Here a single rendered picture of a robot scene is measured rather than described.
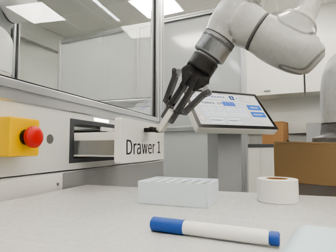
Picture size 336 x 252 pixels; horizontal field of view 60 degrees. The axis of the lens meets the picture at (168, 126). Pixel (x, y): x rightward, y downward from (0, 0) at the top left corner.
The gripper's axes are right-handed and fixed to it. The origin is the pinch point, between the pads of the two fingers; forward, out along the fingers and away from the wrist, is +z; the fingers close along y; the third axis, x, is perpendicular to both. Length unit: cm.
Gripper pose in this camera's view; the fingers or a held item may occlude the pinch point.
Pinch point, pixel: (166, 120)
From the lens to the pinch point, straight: 80.3
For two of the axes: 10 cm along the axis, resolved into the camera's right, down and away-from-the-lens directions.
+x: -3.3, -0.7, -9.4
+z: -5.4, 8.3, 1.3
